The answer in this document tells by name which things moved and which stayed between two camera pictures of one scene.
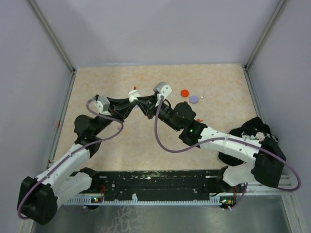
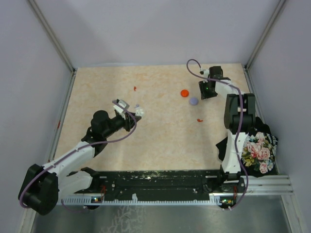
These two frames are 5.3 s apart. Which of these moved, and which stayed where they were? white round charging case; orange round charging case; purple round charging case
Moved: white round charging case
Stayed: purple round charging case; orange round charging case
